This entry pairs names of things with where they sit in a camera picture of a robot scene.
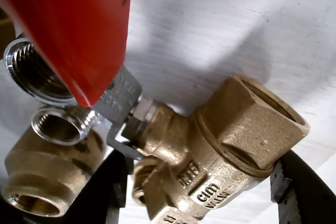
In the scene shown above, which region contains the chrome nut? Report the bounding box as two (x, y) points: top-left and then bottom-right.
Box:
(3, 37), (79, 108)

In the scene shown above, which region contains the white painted wooden board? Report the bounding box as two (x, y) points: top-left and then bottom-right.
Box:
(0, 0), (336, 224)

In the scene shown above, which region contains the small brass threaded nipple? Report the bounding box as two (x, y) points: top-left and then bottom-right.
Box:
(131, 155), (161, 206)

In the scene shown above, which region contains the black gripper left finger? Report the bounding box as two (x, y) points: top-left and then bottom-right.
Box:
(62, 151), (134, 224)

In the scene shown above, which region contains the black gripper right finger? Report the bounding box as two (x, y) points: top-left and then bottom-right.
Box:
(269, 150), (336, 224)

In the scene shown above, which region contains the brass bell reducer fitting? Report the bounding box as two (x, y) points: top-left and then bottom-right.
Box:
(1, 128), (108, 218)

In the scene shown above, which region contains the brass ball valve red handle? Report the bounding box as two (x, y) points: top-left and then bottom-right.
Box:
(0, 0), (311, 224)

